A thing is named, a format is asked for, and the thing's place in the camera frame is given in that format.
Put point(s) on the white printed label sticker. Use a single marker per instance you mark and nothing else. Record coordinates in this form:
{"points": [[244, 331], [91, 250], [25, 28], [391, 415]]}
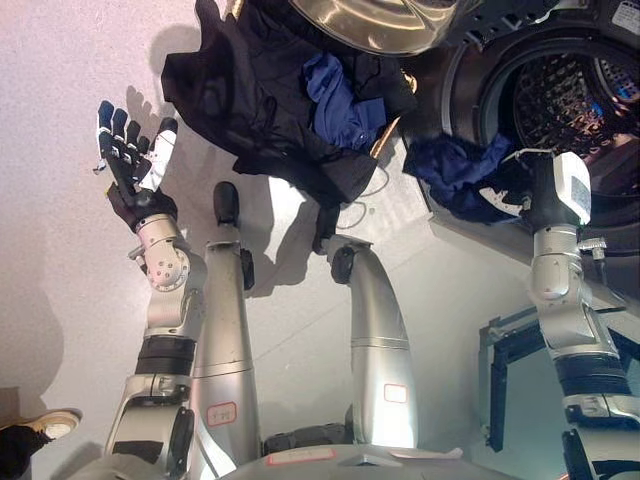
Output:
{"points": [[629, 15]]}

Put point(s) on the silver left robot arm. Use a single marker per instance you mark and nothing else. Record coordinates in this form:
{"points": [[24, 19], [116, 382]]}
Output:
{"points": [[170, 300]]}

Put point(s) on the round glass washing machine door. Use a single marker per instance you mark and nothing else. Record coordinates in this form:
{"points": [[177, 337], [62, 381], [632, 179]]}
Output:
{"points": [[380, 25]]}

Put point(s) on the black left robot foot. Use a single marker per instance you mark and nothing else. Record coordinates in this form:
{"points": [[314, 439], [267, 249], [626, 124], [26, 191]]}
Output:
{"points": [[226, 202]]}

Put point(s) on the bright blue garment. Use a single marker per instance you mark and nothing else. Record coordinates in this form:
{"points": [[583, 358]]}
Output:
{"points": [[340, 105]]}

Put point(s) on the silver left robot leg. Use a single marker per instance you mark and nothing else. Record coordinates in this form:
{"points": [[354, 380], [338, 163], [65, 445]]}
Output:
{"points": [[225, 325]]}

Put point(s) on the silver robot torso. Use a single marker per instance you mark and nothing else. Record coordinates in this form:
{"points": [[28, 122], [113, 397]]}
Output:
{"points": [[350, 462]]}

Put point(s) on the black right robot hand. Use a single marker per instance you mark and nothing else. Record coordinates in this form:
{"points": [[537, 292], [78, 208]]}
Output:
{"points": [[550, 195]]}

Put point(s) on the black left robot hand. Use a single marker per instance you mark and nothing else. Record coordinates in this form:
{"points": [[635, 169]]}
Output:
{"points": [[127, 165]]}

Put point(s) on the silver robot leg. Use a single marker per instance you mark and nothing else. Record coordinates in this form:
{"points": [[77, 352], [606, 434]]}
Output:
{"points": [[225, 325], [380, 340]]}

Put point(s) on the black garment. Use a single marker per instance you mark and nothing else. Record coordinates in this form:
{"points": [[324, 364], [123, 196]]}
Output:
{"points": [[240, 95]]}

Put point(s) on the grey front-load washing machine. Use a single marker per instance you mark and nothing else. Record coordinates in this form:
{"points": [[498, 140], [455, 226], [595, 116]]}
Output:
{"points": [[500, 75]]}

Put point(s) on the silver right robot leg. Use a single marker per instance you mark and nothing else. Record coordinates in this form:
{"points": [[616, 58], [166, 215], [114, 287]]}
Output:
{"points": [[380, 340]]}

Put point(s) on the tan shoe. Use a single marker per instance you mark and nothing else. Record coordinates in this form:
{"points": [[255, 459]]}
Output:
{"points": [[57, 422]]}

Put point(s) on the navy blue garment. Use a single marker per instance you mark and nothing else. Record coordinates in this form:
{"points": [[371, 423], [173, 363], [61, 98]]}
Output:
{"points": [[450, 170]]}

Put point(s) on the dark metal frame stand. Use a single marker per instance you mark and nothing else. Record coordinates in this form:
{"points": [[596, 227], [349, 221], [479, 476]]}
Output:
{"points": [[495, 390]]}

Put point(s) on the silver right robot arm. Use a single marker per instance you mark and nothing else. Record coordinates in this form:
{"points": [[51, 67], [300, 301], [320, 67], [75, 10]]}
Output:
{"points": [[575, 310]]}

